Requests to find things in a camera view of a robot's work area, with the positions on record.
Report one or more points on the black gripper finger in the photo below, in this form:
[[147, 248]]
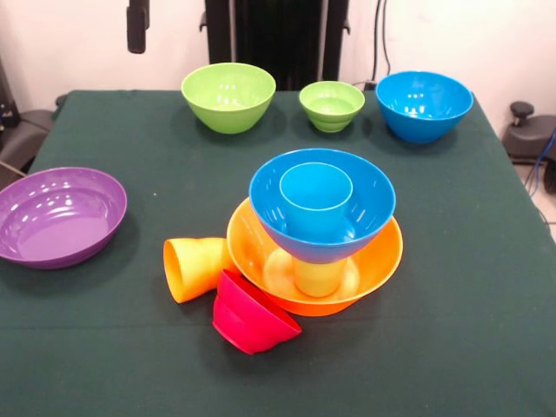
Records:
[[136, 30]]

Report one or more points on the purple shallow bowl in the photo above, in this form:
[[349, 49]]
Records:
[[61, 226]]

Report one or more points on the orange plastic cup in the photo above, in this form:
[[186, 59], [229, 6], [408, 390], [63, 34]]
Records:
[[191, 269]]

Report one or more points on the blue plastic cup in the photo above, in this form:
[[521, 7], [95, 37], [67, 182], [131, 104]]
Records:
[[315, 204]]

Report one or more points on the blue plastic bowl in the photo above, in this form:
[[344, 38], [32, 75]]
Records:
[[369, 191], [423, 108]]

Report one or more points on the small pink-red bowl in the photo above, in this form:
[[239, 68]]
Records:
[[247, 317]]

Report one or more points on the green plastic cup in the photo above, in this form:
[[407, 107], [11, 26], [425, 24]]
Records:
[[319, 278]]

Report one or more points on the large yellow-orange bowl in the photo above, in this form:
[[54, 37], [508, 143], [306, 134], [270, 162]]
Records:
[[382, 260]]

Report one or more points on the large green bowl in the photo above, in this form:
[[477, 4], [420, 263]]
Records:
[[228, 100]]

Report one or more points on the dark grey stand foot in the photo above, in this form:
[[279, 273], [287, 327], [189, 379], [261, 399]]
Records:
[[26, 130], [525, 139]]

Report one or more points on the small green bowl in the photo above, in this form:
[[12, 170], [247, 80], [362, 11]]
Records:
[[332, 104]]

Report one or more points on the dark green tablecloth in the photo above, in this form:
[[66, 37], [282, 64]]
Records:
[[278, 382]]

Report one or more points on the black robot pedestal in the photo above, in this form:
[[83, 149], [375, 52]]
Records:
[[269, 43]]

